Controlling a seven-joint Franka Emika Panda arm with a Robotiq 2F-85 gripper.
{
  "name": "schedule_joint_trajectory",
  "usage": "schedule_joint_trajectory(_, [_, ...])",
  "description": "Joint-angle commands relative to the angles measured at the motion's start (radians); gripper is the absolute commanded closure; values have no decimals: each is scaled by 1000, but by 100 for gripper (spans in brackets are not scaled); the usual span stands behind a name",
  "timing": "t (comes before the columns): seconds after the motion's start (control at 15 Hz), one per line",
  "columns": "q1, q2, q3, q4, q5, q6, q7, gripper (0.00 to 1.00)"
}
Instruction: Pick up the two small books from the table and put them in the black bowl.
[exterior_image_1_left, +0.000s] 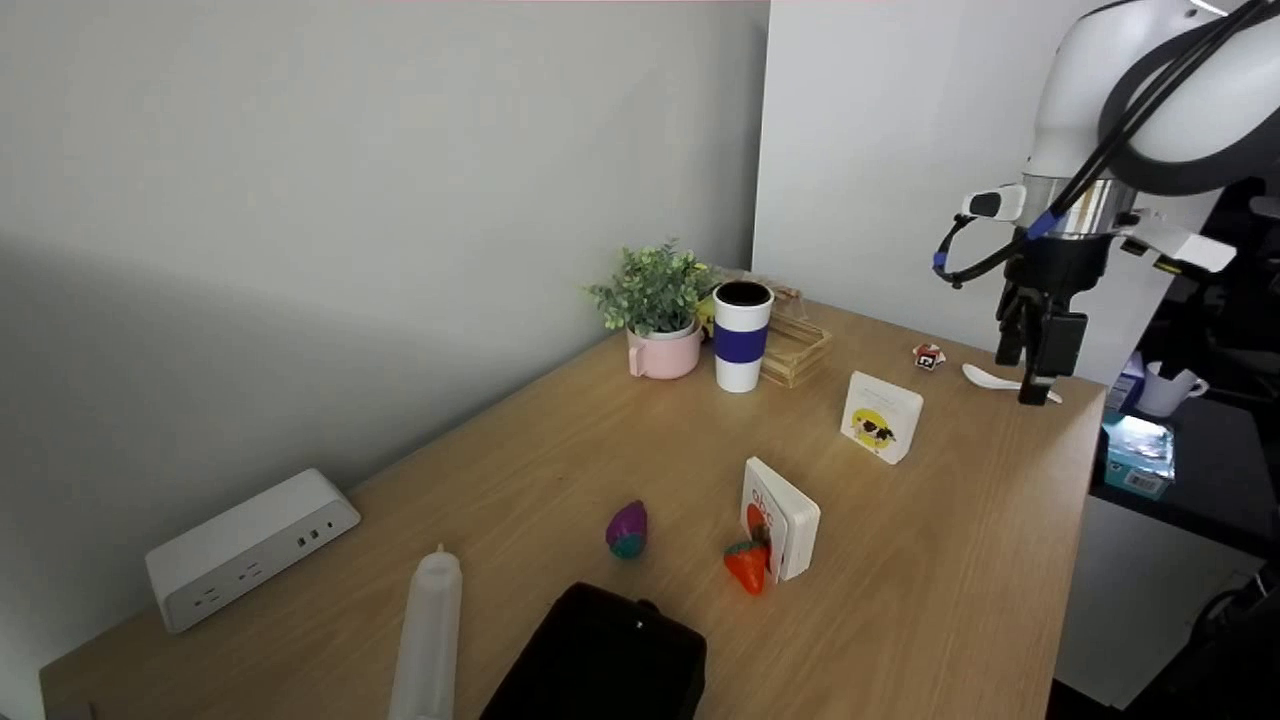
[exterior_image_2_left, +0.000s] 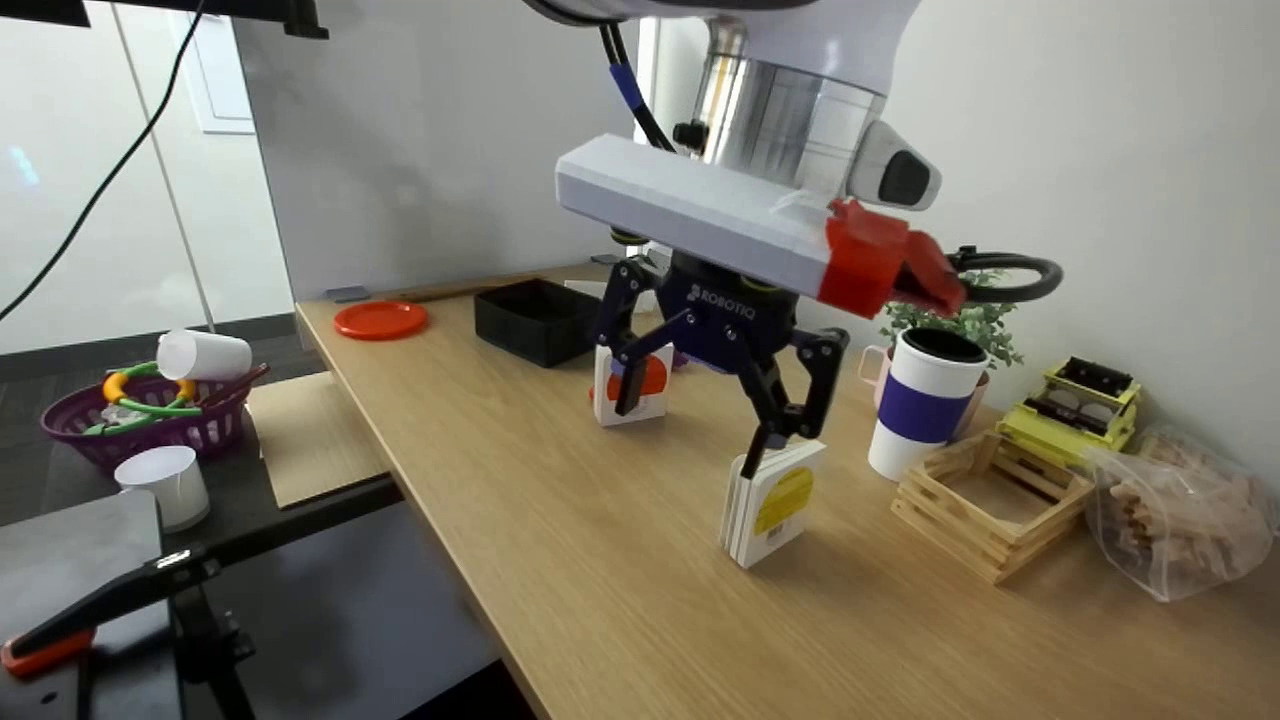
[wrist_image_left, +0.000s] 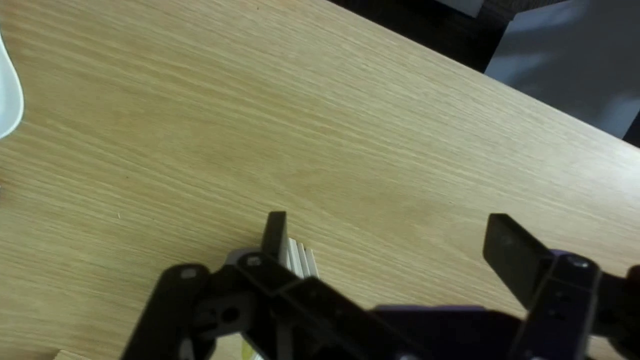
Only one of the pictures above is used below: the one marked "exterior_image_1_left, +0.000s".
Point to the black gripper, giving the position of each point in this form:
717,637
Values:
1061,272

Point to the small book with yellow picture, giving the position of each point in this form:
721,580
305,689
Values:
882,423

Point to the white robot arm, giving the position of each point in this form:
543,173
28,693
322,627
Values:
1083,80

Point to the white spoon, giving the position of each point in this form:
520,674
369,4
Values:
982,379

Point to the small red mushroom toy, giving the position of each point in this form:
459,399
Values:
929,357

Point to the black side table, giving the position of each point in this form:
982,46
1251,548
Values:
1221,466

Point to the wooden slatted tray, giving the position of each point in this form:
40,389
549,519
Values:
799,352

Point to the white cup with purple band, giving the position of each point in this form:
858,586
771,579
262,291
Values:
742,345

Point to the orange toy strawberry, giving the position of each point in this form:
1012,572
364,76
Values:
749,569

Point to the green plant in pink pot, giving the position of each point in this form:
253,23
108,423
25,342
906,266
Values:
653,293

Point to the purple toy strawberry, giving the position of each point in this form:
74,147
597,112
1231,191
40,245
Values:
627,531

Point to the white translucent bottle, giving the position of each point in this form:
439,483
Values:
430,627

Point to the white rectangular box with ports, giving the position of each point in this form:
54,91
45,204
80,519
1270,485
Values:
246,548

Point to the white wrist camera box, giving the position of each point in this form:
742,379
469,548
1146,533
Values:
1201,249

